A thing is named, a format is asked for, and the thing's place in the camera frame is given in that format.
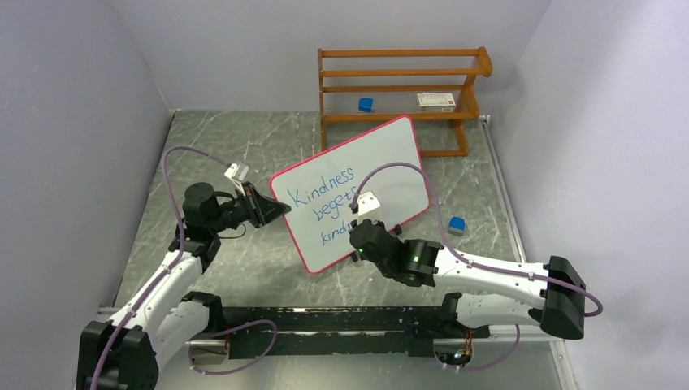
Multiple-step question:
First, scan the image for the blue eraser on table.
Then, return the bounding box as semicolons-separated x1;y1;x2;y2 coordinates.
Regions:
447;216;466;236

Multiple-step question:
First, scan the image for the pink framed whiteboard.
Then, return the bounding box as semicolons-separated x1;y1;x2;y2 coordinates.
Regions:
270;116;430;274

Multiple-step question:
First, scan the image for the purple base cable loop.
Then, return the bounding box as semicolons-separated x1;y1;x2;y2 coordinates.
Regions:
185;319;279;377

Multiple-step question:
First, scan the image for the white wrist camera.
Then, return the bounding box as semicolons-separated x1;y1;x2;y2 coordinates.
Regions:
356;191;383;224
223;162;249;195

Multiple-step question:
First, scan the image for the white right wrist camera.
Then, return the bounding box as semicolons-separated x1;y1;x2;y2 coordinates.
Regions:
356;191;383;224

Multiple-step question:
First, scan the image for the white cardboard box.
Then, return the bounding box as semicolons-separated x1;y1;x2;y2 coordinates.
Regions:
416;93;457;113

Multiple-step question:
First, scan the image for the orange wooden shelf rack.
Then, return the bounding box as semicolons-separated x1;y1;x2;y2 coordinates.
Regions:
317;46;494;158

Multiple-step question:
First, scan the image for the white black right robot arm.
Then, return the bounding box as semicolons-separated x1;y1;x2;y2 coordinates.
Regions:
349;219;586;340

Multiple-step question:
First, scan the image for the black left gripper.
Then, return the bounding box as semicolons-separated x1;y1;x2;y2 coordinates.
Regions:
208;181;290;233

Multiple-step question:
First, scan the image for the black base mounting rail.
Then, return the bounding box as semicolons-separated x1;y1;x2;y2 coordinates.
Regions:
203;305;490;359

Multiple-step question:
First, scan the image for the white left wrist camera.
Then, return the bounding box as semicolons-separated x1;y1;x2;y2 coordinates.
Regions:
223;162;249;195

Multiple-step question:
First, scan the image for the blue eraser on shelf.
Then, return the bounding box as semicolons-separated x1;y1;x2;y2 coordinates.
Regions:
357;97;375;113

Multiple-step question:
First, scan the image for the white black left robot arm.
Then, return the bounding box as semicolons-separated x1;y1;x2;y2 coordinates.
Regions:
75;182;291;389

